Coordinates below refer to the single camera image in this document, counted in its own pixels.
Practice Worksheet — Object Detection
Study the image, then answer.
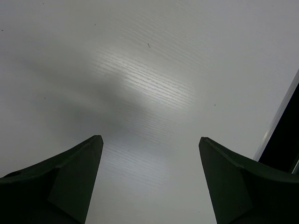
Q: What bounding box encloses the aluminium table frame rail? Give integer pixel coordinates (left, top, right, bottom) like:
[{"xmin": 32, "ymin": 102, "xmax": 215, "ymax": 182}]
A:
[{"xmin": 254, "ymin": 73, "xmax": 299, "ymax": 175}]

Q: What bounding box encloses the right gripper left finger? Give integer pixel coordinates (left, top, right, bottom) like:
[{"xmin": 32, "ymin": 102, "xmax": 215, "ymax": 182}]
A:
[{"xmin": 0, "ymin": 135, "xmax": 103, "ymax": 224}]

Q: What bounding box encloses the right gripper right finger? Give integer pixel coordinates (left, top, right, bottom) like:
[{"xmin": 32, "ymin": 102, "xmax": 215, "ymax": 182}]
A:
[{"xmin": 199, "ymin": 137, "xmax": 299, "ymax": 224}]

